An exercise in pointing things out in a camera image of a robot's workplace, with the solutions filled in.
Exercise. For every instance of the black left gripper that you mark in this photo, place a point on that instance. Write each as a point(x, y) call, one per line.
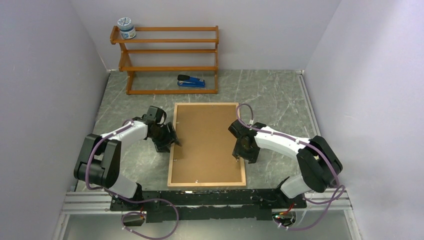
point(161, 146)

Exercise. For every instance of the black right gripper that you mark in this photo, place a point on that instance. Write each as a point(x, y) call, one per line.
point(251, 156)

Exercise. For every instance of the light wooden picture frame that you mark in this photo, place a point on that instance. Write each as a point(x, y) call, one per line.
point(207, 184)

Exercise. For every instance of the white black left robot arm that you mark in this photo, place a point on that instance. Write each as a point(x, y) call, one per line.
point(98, 163)

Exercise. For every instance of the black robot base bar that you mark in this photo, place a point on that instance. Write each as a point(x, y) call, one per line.
point(169, 205)

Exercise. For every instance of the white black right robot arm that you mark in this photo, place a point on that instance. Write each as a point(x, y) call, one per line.
point(319, 166)

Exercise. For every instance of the blue black stapler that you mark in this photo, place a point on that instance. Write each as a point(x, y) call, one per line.
point(189, 81)

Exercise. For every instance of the orange wooden shelf rack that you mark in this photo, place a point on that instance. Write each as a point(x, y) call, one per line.
point(169, 49)

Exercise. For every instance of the white blue lidded jar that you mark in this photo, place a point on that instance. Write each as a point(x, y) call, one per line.
point(126, 28)

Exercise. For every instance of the aluminium rail frame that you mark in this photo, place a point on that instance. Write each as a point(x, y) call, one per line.
point(206, 166)

